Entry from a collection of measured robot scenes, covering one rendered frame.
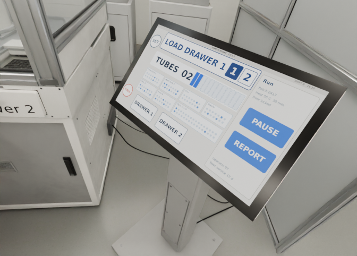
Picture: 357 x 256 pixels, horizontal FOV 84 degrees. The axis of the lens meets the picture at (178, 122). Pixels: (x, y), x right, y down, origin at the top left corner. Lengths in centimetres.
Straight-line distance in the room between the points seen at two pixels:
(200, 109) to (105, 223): 115
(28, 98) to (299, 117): 84
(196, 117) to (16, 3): 58
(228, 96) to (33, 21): 59
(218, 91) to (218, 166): 18
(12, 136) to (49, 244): 71
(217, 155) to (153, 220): 102
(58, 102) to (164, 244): 98
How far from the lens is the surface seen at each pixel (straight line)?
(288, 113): 45
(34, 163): 122
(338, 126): 113
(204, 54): 54
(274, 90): 47
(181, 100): 52
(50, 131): 102
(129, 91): 63
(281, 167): 44
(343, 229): 197
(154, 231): 140
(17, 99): 91
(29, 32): 77
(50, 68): 81
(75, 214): 156
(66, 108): 88
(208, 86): 50
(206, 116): 48
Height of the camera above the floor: 135
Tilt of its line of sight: 40 degrees down
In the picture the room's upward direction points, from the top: 8 degrees clockwise
